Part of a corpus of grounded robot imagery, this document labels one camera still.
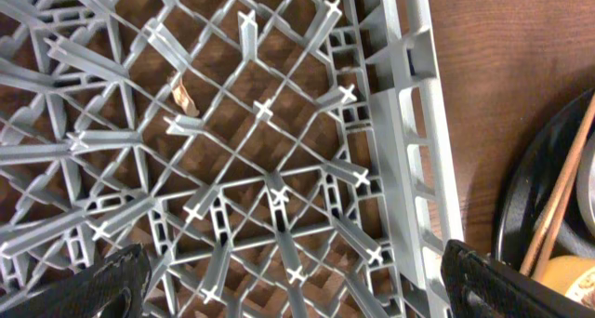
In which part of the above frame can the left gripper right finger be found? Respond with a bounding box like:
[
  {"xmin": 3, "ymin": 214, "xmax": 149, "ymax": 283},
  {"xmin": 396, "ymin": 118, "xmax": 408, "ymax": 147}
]
[{"xmin": 441, "ymin": 239, "xmax": 594, "ymax": 318}]

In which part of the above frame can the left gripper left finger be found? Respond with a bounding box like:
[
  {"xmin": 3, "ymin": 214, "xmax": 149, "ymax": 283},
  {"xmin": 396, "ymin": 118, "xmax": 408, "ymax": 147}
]
[{"xmin": 1, "ymin": 244, "xmax": 152, "ymax": 318}]

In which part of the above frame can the yellow bowl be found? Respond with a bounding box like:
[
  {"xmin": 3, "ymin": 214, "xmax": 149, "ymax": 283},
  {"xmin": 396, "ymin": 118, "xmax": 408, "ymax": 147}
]
[{"xmin": 540, "ymin": 256, "xmax": 594, "ymax": 310}]

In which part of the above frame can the grey round plate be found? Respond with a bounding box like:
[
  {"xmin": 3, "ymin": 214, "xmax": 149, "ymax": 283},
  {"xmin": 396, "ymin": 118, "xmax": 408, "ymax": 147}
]
[{"xmin": 575, "ymin": 135, "xmax": 595, "ymax": 235}]

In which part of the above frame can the small brown scrap in rack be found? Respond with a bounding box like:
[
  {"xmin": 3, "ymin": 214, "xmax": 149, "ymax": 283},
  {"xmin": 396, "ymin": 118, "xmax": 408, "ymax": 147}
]
[{"xmin": 168, "ymin": 75, "xmax": 200, "ymax": 117}]

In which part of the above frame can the grey plastic dishwasher rack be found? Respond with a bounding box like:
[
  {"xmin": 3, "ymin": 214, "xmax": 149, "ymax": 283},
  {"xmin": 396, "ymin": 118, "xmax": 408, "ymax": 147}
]
[{"xmin": 1, "ymin": 0, "xmax": 463, "ymax": 317}]

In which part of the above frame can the wooden chopstick upper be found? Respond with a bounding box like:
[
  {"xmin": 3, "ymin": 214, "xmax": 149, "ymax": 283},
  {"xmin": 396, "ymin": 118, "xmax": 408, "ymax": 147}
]
[{"xmin": 520, "ymin": 96, "xmax": 594, "ymax": 276}]

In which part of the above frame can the wooden chopstick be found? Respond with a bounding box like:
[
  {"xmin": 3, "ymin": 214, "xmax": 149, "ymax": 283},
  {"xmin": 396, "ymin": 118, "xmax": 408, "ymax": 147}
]
[
  {"xmin": 532, "ymin": 180, "xmax": 574, "ymax": 282},
  {"xmin": 520, "ymin": 96, "xmax": 594, "ymax": 276}
]

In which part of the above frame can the wooden chopstick lower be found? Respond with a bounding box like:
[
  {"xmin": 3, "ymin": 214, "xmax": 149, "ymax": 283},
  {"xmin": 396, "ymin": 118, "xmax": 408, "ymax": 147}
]
[{"xmin": 532, "ymin": 180, "xmax": 574, "ymax": 282}]

